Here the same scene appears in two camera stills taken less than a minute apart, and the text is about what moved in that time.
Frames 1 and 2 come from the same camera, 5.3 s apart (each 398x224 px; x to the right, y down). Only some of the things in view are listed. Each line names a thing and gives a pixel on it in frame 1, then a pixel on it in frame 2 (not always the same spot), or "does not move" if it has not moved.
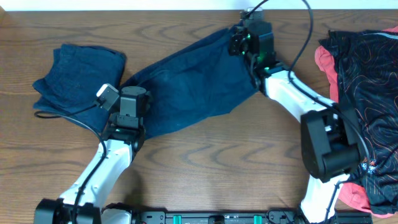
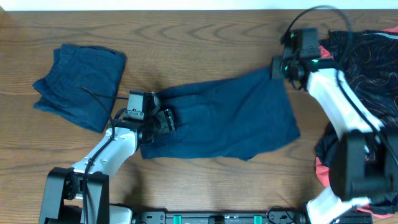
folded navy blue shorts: (69, 88) does not move
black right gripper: (236, 38) to (275, 71)
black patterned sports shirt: (367, 70) does not move
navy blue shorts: (194, 81) to (228, 119)
